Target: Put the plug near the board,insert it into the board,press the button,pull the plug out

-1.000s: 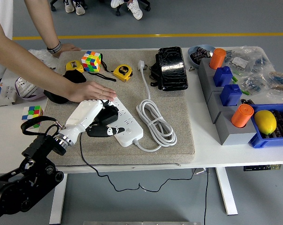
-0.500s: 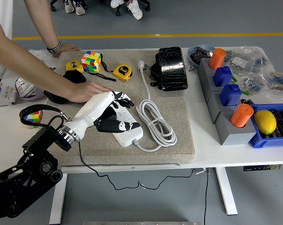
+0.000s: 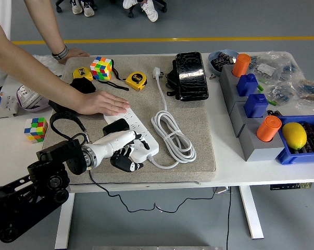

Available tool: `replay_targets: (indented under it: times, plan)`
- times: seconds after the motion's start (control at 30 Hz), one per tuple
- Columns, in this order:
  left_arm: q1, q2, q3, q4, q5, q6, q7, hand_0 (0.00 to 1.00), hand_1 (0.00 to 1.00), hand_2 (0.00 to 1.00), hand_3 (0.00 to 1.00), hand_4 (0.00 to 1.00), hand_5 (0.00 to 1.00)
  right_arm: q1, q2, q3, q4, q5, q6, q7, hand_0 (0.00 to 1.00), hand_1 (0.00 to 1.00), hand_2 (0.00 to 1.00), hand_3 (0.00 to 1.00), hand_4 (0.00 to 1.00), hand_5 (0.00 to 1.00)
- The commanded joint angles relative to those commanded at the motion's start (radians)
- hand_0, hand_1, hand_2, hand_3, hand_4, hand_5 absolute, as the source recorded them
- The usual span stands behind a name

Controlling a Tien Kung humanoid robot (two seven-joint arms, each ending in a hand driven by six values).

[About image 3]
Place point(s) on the person's right hand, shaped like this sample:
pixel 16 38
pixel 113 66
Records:
pixel 102 102

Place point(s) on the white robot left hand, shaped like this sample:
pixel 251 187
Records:
pixel 112 143

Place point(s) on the person's left hand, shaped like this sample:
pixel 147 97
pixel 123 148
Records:
pixel 76 53

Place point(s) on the white power strip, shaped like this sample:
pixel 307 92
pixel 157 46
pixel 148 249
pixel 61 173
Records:
pixel 138 127

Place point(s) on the person's right forearm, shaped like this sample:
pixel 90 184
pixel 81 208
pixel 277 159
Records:
pixel 37 70

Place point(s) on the person's left forearm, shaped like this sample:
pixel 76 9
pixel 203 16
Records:
pixel 46 31

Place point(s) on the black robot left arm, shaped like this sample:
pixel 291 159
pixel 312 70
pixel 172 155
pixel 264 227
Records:
pixel 65 156

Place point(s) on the striped wristband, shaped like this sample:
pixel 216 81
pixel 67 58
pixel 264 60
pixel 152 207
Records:
pixel 60 53

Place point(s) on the small yellow tape measure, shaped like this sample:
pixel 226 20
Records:
pixel 81 73

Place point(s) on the black cloth pouch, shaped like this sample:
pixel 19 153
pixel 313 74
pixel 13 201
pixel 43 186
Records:
pixel 82 85

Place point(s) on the large colourful puzzle cube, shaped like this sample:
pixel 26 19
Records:
pixel 100 68

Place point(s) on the clear bag of metal parts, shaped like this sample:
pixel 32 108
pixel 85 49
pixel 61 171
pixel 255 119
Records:
pixel 46 62

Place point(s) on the yellow tape measure 5m print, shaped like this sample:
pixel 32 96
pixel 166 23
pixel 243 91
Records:
pixel 136 80

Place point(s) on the white sneaker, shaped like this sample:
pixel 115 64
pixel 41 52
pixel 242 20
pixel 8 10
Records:
pixel 150 11
pixel 76 7
pixel 88 10
pixel 128 3

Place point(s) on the large white socket panel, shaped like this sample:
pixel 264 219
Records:
pixel 29 97

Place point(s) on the small colourful puzzle cube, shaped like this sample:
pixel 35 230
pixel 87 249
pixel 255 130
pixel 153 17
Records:
pixel 35 130

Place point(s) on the grey-brown mat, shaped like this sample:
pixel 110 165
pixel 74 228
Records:
pixel 193 130

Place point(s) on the person's body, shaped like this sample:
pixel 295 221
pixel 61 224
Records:
pixel 0 15

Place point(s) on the white circuit breaker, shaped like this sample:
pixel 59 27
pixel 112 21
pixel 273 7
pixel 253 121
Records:
pixel 3 104

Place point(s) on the white table leg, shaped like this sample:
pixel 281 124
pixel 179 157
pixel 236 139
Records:
pixel 64 221
pixel 251 213

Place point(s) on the glossy black case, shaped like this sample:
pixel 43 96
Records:
pixel 191 75

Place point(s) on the small metal clip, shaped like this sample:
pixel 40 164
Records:
pixel 212 76

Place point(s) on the blue bowl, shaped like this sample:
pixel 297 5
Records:
pixel 214 56

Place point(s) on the black electronic parts pile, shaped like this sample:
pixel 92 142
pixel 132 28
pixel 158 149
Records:
pixel 220 61

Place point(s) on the grey socket block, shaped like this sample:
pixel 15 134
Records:
pixel 227 75
pixel 231 93
pixel 238 114
pixel 261 151

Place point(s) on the orange cylinder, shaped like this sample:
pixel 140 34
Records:
pixel 267 129
pixel 241 65

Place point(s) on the blue block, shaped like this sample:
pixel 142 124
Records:
pixel 255 105
pixel 246 84

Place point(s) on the small green peg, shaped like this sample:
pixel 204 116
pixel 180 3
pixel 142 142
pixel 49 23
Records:
pixel 272 102
pixel 261 88

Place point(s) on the clear bag with white label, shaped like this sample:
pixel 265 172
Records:
pixel 266 69

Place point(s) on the blue plastic bin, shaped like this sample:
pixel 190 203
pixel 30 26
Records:
pixel 287 156

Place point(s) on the clear bag of blue components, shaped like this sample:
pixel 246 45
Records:
pixel 281 93

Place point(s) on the yellow lemon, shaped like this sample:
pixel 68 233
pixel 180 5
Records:
pixel 293 135

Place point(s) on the black table control panel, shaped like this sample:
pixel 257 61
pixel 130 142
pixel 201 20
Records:
pixel 289 186

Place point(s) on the clear bag of brown components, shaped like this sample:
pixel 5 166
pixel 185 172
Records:
pixel 309 91

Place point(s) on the grey metal bracket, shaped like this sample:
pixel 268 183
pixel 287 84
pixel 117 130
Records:
pixel 221 190

